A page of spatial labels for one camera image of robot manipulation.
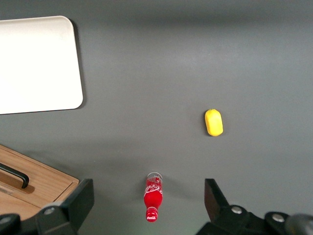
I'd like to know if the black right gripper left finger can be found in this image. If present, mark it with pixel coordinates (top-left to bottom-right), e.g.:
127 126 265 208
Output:
35 178 95 235

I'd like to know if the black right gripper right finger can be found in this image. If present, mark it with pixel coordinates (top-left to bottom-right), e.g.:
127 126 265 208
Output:
195 178 269 235

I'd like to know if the red soda can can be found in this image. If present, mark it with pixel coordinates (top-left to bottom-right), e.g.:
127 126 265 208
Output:
143 172 164 223

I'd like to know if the white rectangular tray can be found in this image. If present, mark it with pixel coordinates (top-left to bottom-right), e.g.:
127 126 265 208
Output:
0 15 84 115

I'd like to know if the wooden drawer front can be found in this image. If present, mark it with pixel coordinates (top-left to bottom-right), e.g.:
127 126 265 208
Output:
0 144 80 209

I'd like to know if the wooden drawer cabinet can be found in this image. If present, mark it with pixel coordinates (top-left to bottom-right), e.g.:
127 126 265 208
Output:
0 144 80 221

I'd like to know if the yellow lemon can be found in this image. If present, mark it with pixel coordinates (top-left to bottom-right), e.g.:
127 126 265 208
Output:
204 109 224 137

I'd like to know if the black metal drawer handle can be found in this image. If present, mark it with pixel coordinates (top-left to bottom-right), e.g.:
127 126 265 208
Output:
0 163 30 189

